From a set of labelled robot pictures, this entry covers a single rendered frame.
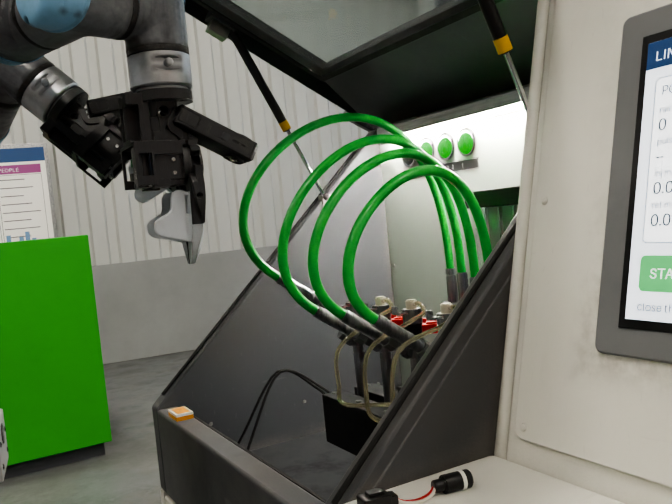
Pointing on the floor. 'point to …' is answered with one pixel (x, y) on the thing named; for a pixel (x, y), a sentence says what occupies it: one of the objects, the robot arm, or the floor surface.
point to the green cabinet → (50, 355)
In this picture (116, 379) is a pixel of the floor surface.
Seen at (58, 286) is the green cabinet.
